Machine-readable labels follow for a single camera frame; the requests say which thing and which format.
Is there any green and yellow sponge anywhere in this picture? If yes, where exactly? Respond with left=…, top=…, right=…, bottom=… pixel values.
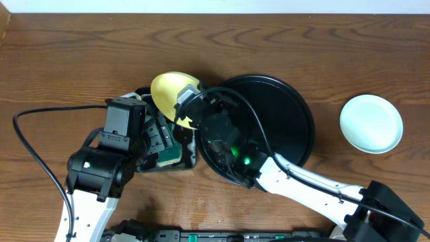
left=157, top=123, right=182, bottom=167

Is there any yellow plate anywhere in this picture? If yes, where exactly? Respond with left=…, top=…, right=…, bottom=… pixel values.
left=150, top=71, right=200, bottom=122

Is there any light blue plate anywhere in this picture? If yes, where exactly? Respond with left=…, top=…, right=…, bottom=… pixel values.
left=339, top=94, right=404, bottom=154

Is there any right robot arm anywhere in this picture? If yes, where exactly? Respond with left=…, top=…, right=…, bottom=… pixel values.
left=174, top=87, right=429, bottom=238

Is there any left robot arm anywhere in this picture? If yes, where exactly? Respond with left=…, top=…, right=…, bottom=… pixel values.
left=56, top=113, right=181, bottom=241

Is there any black rectangular water tray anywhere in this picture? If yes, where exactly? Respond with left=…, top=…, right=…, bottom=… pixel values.
left=136, top=87, right=197, bottom=173

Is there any round black serving tray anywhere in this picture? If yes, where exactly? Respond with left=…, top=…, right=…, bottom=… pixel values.
left=196, top=75, right=315, bottom=188

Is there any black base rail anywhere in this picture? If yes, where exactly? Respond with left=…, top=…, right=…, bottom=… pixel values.
left=100, top=219, right=329, bottom=242

